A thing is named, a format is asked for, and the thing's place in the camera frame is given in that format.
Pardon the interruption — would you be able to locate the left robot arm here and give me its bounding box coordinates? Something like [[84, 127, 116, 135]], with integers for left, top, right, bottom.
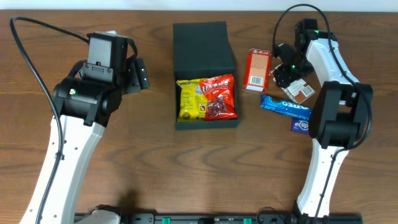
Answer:
[[21, 116, 104, 223]]

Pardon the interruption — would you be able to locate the dark green hinged box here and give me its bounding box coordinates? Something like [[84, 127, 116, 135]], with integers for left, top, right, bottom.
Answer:
[[172, 21, 240, 131]]

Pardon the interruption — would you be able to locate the brown carton with barcode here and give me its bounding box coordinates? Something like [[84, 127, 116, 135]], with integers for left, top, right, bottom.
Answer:
[[270, 64, 315, 104]]

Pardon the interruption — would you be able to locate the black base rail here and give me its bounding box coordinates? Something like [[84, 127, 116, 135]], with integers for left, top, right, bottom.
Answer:
[[73, 212, 364, 224]]

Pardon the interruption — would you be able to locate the red Reeses candy bag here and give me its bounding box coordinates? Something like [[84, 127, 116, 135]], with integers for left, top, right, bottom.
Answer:
[[200, 73, 238, 121]]

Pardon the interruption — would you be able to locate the yellow snack bag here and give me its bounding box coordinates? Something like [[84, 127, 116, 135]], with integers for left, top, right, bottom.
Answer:
[[176, 78, 208, 123]]

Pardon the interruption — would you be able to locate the blue Oreo cookie pack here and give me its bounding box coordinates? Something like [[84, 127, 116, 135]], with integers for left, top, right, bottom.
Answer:
[[261, 95, 312, 121]]

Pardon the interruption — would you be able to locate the blue Eclipse gum pack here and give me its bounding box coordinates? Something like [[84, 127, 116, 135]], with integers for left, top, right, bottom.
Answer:
[[291, 118, 309, 134]]

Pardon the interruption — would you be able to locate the orange carton with barcode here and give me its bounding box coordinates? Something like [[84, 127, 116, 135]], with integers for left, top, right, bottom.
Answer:
[[243, 48, 271, 92]]

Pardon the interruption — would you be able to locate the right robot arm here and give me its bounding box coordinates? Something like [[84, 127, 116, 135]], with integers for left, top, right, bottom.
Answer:
[[273, 19, 373, 223]]

